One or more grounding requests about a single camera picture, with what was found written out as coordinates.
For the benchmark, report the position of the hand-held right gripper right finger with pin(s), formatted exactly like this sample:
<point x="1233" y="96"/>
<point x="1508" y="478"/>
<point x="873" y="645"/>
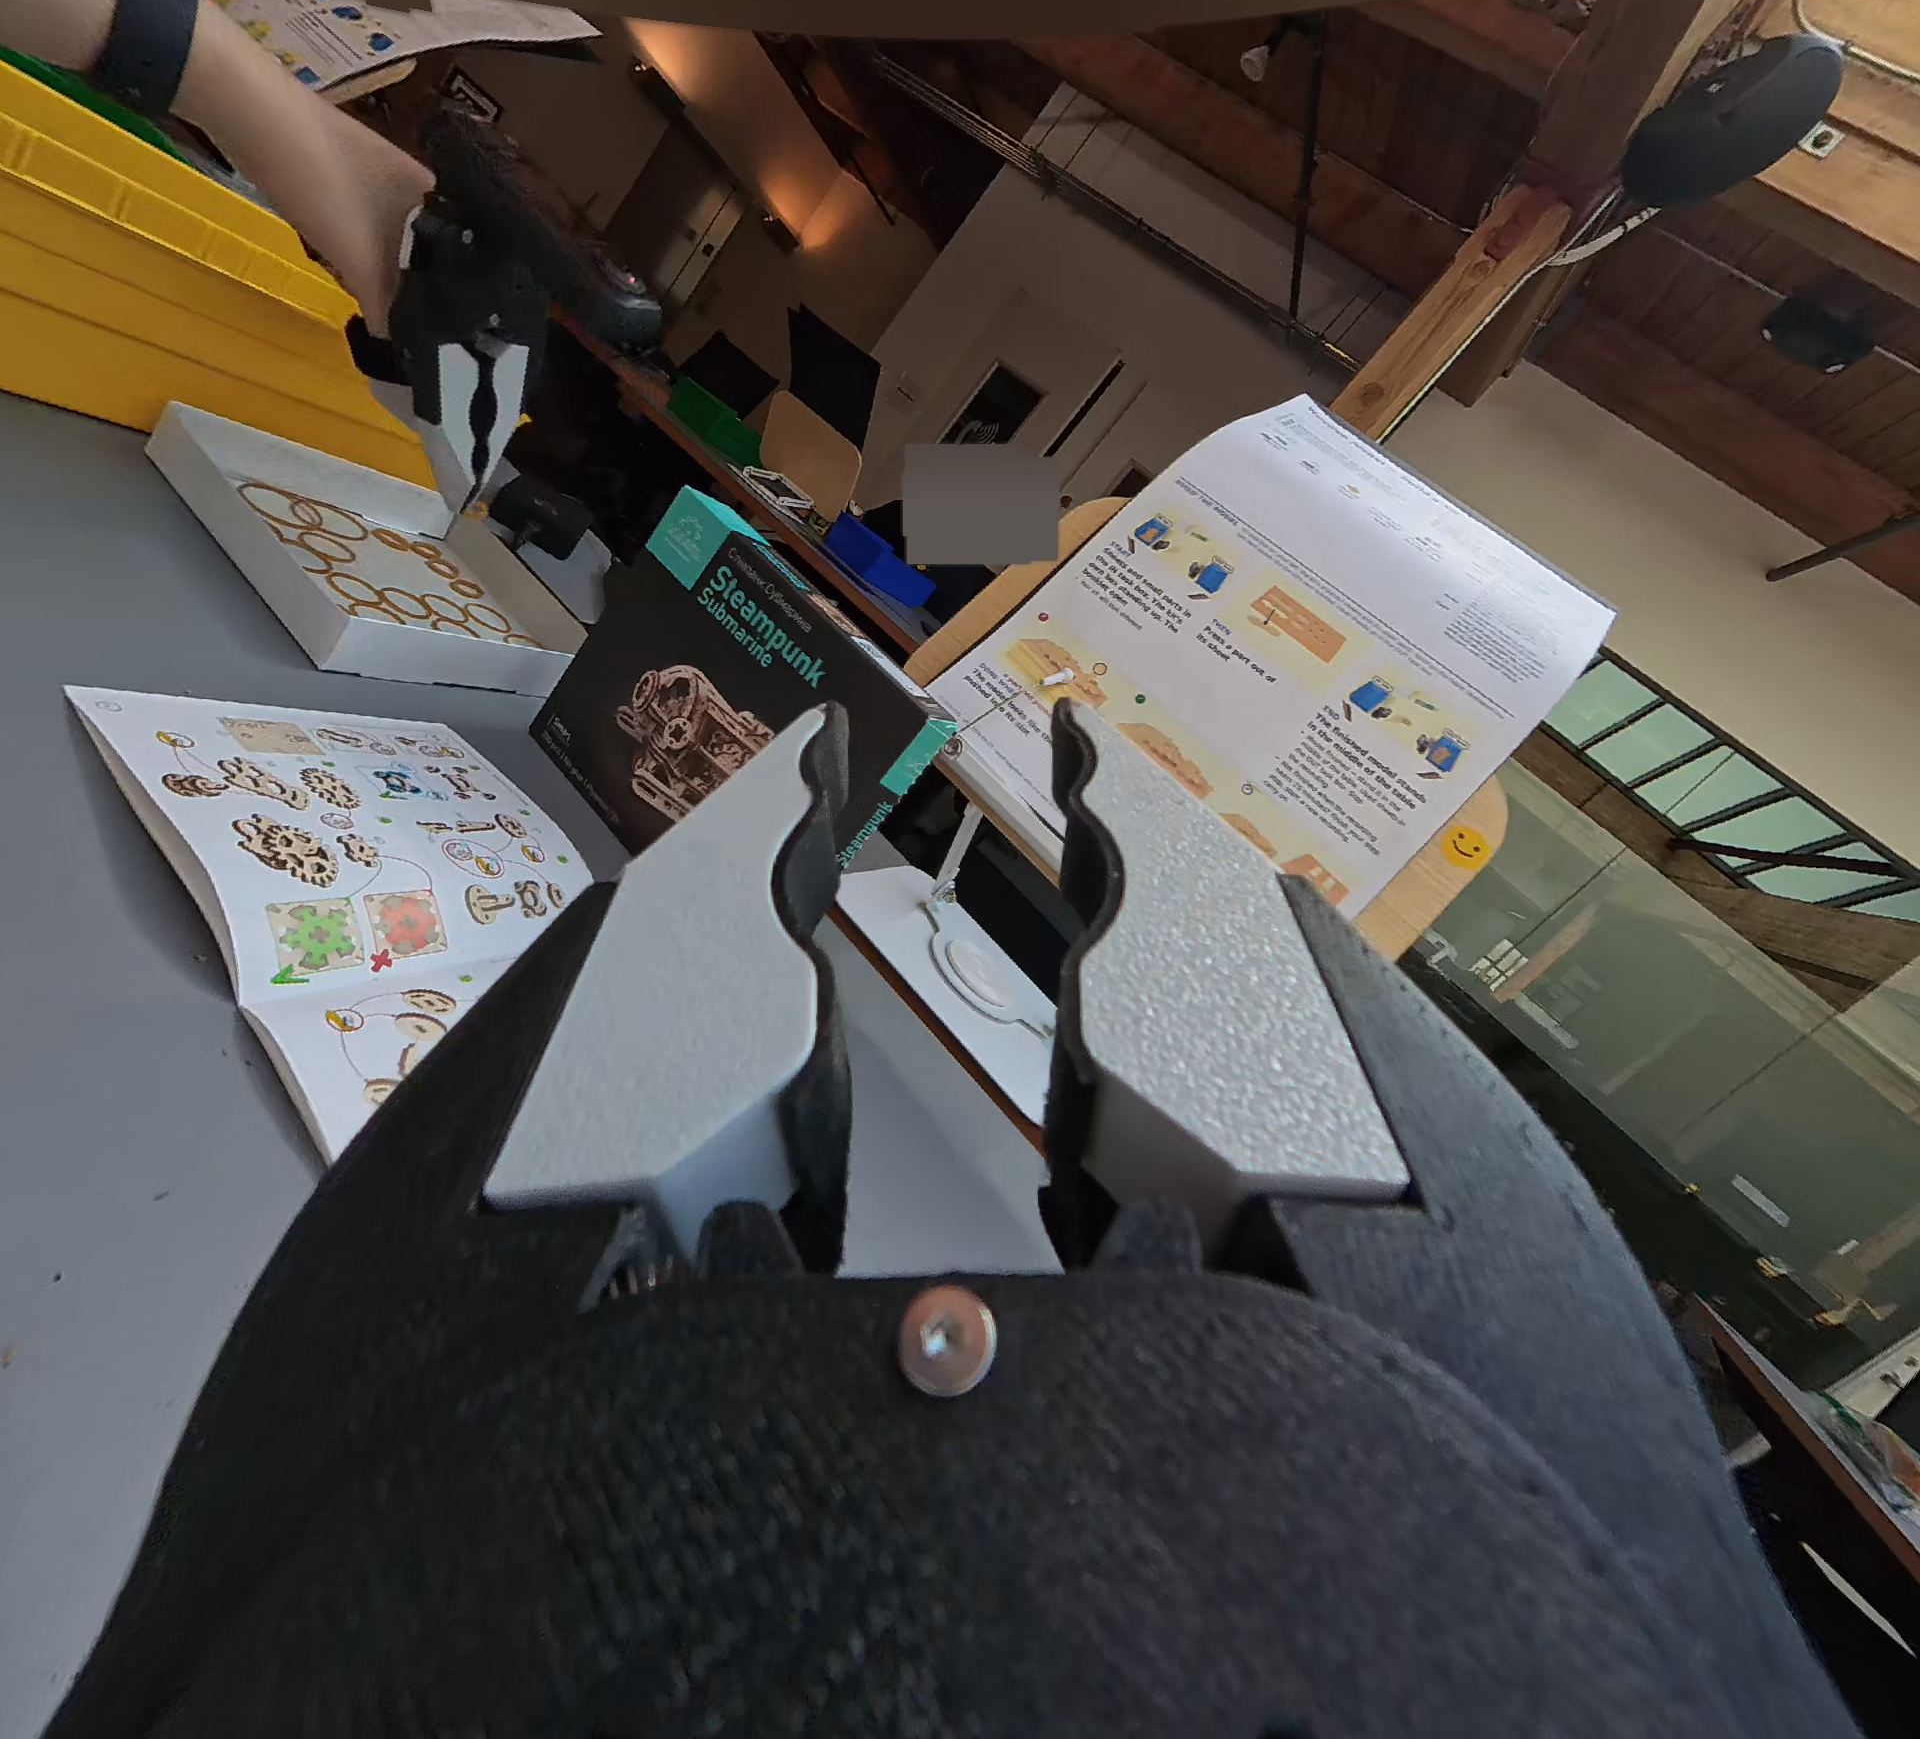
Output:
<point x="1215" y="1006"/>

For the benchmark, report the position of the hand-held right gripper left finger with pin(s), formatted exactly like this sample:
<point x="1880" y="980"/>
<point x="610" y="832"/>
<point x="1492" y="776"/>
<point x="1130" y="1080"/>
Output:
<point x="661" y="1019"/>

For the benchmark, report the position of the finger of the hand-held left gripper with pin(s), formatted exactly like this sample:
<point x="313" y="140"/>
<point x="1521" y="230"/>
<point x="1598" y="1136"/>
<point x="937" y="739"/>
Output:
<point x="519" y="381"/>
<point x="446" y="413"/>

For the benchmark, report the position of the wooden parts sheet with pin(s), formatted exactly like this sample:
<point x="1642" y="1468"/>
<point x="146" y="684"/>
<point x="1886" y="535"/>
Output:
<point x="377" y="571"/>

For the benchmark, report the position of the black model kit box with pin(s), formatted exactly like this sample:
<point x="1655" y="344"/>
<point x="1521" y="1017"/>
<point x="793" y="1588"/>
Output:
<point x="705" y="661"/>

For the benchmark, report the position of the person's left hand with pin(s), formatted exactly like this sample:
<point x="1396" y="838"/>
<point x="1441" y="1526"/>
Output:
<point x="323" y="172"/>

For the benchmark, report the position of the small green plastic bin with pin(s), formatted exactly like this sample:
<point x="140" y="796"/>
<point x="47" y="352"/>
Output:
<point x="706" y="418"/>

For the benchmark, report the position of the white cardboard box tray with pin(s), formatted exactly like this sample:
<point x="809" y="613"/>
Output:
<point x="390" y="652"/>

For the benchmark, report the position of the yellow plastic bin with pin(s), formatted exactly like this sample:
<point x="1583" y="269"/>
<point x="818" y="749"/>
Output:
<point x="135" y="202"/>
<point x="166" y="359"/>

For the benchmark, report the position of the yellow smiley sticker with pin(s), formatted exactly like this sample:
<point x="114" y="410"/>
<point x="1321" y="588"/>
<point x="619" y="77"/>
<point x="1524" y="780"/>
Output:
<point x="1461" y="847"/>

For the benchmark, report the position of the beige chair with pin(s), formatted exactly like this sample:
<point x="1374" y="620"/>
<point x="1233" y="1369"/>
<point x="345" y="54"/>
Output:
<point x="811" y="447"/>

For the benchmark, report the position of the folded instruction sheet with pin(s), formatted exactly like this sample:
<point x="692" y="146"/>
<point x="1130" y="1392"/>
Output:
<point x="301" y="8"/>

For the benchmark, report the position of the black wrist watch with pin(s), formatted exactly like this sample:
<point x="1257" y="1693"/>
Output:
<point x="150" y="16"/>

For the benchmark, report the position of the blue plastic bin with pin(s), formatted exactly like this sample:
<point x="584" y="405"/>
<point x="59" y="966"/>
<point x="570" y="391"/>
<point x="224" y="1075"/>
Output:
<point x="878" y="562"/>

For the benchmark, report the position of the open instruction booklet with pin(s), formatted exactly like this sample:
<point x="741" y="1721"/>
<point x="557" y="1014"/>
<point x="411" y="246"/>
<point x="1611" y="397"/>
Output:
<point x="195" y="807"/>

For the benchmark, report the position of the large printed instruction sheet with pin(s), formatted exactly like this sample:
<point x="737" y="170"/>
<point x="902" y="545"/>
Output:
<point x="1353" y="537"/>

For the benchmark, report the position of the wooden support beam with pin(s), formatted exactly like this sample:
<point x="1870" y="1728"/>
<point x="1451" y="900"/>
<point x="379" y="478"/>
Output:
<point x="1457" y="314"/>

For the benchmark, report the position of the wooden desk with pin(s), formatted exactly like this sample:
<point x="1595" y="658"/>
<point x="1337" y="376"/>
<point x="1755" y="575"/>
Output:
<point x="1817" y="1439"/>

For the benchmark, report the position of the white spotlight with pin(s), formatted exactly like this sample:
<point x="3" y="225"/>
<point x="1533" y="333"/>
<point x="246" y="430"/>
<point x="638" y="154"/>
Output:
<point x="1264" y="54"/>

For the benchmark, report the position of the small black ceiling device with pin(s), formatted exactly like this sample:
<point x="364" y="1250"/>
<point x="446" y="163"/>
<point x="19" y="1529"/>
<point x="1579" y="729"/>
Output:
<point x="1817" y="333"/>

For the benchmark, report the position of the black round ceiling device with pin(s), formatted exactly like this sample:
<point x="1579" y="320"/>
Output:
<point x="1727" y="127"/>

